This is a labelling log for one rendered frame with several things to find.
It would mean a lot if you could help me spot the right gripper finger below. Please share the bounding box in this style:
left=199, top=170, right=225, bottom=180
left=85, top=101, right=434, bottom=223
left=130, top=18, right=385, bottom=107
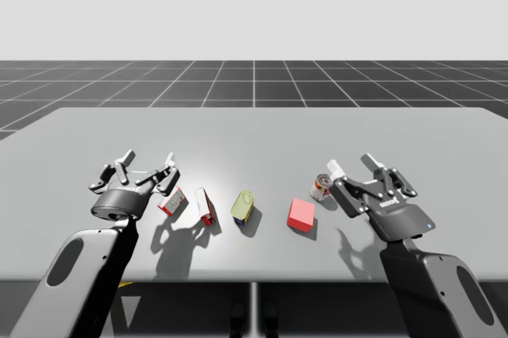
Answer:
left=325, top=159, right=383, bottom=219
left=360, top=152, right=420, bottom=202

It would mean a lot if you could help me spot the red and white can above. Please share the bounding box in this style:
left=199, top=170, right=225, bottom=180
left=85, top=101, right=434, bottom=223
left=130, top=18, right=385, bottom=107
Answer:
left=309, top=173, right=333, bottom=202

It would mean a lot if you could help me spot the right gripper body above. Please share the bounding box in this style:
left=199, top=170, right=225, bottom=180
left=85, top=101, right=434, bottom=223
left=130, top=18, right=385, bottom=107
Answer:
left=366, top=194, right=438, bottom=242

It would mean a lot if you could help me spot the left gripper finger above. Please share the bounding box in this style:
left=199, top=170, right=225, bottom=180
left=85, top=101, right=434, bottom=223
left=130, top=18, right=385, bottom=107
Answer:
left=87, top=149, right=137, bottom=194
left=134, top=152, right=181, bottom=198

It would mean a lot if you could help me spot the red and white carton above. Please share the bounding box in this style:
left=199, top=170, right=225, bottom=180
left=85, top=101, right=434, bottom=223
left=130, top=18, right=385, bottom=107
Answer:
left=157, top=186, right=188, bottom=217
left=193, top=186, right=217, bottom=227

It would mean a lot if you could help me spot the pink cube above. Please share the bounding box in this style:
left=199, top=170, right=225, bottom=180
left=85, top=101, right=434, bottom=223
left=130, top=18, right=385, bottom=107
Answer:
left=286, top=197, right=317, bottom=233

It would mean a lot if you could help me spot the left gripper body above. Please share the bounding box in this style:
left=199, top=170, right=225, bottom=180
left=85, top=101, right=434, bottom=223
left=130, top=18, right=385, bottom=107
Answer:
left=90, top=183, right=154, bottom=223

